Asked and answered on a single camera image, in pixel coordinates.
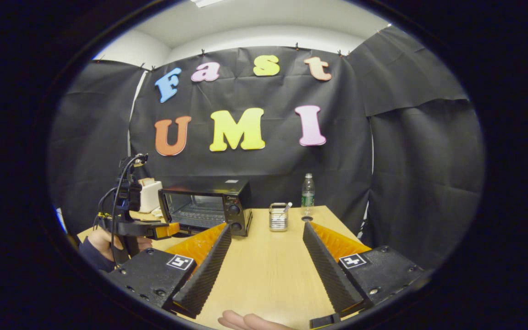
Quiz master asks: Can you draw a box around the white toaster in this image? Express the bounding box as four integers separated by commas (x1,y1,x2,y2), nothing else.
138,178,164,214

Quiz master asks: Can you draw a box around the wire mesh utensil holder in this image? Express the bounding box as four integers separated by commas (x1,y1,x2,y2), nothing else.
269,203,289,232

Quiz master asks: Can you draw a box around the clear plastic bottle green label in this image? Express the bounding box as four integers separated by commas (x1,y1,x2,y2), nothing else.
301,173,315,217

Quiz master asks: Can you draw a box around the black backdrop cloth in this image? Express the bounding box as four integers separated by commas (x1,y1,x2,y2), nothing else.
49,25,484,271

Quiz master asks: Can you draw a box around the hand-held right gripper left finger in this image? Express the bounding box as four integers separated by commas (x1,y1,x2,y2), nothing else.
108,223,232,319

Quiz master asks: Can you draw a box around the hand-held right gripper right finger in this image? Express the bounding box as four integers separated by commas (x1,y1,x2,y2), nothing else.
302,222,425,317

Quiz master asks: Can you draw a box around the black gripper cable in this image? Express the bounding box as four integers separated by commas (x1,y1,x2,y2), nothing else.
93,154,149,266

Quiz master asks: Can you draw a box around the black electric oven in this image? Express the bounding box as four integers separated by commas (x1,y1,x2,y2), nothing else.
158,179,253,238

